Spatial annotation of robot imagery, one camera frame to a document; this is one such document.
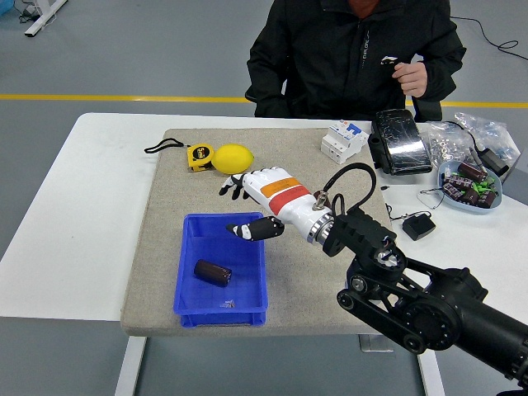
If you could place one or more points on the person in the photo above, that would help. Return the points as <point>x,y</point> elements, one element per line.
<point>330,62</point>

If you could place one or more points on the black film-wrapped device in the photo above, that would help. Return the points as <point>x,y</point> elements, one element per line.
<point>398,142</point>

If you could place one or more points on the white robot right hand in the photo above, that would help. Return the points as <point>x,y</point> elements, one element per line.
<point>284,194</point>

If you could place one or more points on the yellow tape measure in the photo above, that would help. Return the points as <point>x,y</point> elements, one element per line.
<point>199,156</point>

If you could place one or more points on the blue plastic box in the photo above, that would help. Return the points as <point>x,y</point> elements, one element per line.
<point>247,280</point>

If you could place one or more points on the white table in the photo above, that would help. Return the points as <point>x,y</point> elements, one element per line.
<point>82,206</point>

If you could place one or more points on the dark brown capacitor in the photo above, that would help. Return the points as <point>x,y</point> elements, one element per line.
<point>458,181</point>
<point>487,199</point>
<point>470,196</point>
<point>453,192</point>
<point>472,171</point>

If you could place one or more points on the clear bag of blue parts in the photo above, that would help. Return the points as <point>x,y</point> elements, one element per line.
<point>491,134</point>

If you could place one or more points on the small black plug block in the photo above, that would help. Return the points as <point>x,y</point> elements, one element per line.
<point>418,227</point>

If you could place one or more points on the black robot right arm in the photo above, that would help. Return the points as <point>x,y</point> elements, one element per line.
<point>433,313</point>

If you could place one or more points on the grey metal table bracket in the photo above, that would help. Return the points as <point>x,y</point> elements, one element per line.
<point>373,345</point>

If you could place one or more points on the clear bag of metal washers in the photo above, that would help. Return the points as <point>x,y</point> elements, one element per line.
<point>443,142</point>

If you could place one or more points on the yellow lemon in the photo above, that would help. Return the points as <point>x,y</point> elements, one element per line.
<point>232,158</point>

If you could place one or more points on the blue object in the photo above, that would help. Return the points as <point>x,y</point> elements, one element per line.
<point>5,6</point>

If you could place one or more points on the grey-brown mat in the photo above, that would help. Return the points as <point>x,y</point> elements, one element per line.
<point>165,198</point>

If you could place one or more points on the small metal screws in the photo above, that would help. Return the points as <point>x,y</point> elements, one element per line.
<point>228,304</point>

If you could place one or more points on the person's left hand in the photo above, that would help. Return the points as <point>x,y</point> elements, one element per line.
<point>412,78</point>

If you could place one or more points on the white circuit breaker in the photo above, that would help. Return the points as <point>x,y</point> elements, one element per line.
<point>342,142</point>

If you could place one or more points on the green plastic connectors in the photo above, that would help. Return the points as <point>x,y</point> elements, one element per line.
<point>483,186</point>

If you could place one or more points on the light blue bowl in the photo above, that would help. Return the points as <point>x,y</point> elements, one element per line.
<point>447,168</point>

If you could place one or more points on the black power adapter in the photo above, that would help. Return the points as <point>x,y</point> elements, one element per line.
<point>495,161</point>

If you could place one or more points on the white metal frame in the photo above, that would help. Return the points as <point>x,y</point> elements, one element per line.
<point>43,18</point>

